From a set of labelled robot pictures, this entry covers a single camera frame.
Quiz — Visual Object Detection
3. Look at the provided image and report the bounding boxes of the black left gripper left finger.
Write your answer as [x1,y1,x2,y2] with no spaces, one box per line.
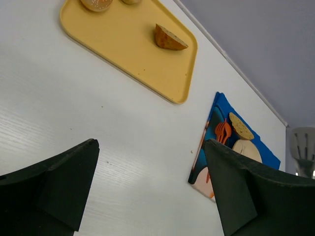
[0,139,99,236]

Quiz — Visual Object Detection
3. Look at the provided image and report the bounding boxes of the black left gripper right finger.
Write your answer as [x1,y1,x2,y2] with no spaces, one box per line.
[204,139,315,236]

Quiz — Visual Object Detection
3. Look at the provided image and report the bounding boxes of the small brown bread roll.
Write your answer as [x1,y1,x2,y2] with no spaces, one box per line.
[229,112,254,140]

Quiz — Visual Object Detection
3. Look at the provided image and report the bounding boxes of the metal serving tongs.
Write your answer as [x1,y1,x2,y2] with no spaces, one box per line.
[289,126,315,179]

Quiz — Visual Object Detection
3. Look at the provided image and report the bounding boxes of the brown bread wedge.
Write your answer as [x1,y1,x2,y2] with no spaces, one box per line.
[155,24,189,51]

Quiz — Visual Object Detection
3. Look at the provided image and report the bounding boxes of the beige patterned plate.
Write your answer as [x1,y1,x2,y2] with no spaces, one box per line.
[232,139,262,163]

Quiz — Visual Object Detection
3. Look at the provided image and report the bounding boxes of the blue printed placemat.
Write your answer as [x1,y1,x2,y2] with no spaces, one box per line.
[188,92,281,202]

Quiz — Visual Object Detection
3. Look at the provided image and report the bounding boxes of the orange plastic spoon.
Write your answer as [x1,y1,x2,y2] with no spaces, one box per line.
[222,122,232,145]

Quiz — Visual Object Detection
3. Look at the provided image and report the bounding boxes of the orange plastic fork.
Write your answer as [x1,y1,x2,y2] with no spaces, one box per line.
[206,118,228,184]

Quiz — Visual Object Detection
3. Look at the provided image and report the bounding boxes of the yellow plastic tray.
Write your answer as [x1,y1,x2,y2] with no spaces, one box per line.
[60,0,198,104]

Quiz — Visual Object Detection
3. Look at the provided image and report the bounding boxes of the sugared round bun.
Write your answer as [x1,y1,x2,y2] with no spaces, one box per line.
[81,0,112,12]

